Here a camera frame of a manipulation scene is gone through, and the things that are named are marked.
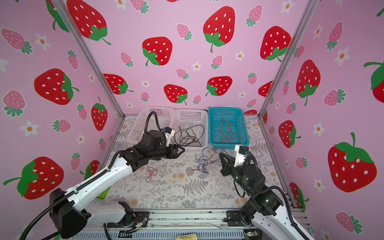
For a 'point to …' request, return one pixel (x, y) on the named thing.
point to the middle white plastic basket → (186, 118)
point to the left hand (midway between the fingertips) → (182, 149)
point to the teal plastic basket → (227, 128)
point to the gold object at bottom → (192, 236)
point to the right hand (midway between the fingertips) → (219, 154)
